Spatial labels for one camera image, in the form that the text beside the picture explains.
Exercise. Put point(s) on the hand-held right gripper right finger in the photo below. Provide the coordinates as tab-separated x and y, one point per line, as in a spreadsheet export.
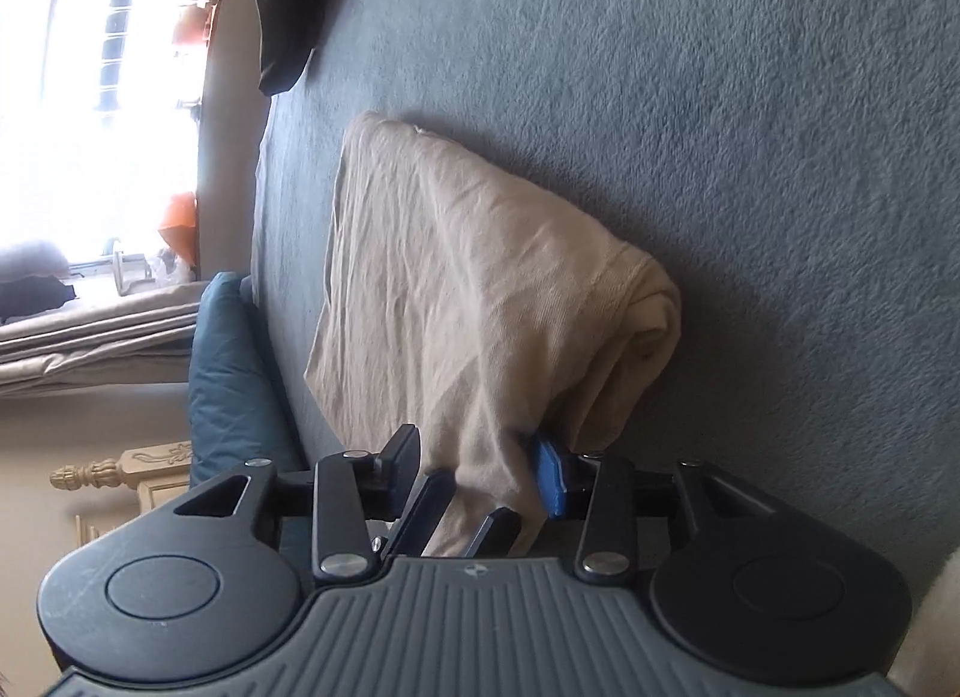
547	478

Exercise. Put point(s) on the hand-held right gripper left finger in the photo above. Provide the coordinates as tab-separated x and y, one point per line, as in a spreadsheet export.
405	464

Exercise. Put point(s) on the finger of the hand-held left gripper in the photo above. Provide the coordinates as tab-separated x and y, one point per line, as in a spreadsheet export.
420	517
493	533

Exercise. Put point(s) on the beige pants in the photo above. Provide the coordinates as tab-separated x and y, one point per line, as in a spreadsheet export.
465	292

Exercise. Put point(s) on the teal pillow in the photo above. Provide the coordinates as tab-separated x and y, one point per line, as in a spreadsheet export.
232	382

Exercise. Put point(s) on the cream carved headboard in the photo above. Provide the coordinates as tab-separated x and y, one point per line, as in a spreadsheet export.
142	479

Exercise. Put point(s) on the curtain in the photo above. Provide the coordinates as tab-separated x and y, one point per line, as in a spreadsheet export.
105	344

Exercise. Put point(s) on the orange bag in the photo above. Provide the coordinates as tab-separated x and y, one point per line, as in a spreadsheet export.
180	228

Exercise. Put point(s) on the grey bed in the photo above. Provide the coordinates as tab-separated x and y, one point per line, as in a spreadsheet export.
675	104

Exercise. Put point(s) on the dark navy garment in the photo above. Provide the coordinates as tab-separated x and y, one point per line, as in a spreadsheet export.
292	6

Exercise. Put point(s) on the terracotta pot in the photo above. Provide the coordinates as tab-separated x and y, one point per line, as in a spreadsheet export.
189	27

